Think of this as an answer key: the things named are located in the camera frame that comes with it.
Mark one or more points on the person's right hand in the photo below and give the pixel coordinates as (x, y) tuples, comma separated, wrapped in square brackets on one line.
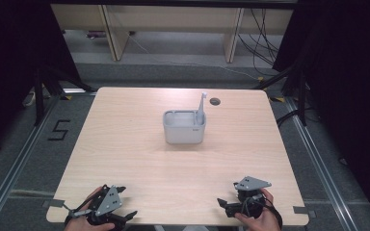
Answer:
[(265, 221)]

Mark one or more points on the dark curtain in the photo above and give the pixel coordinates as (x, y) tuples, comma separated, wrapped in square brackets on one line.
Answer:
[(350, 80), (9, 48)]

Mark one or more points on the yellow black floor tape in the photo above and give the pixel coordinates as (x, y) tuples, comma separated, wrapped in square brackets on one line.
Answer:
[(66, 97), (277, 99)]

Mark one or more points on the grey toothbrush holder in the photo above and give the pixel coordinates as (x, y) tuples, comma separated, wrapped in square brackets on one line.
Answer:
[(183, 134)]

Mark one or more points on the black metal stand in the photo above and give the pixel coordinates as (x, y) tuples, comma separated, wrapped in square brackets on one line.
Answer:
[(300, 96), (39, 96)]

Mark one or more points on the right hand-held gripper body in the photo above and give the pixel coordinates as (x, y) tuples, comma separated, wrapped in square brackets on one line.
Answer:
[(252, 183)]

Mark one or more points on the person's left hand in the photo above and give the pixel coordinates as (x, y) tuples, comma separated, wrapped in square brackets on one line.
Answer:
[(80, 225)]

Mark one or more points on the metal floor rail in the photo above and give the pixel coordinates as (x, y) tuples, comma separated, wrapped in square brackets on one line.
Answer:
[(13, 168), (321, 166)]

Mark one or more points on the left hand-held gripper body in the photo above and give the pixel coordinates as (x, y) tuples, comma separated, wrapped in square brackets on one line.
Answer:
[(109, 200)]

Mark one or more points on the grey tape piece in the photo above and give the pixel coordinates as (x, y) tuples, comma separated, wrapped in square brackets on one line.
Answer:
[(303, 210), (54, 203)]

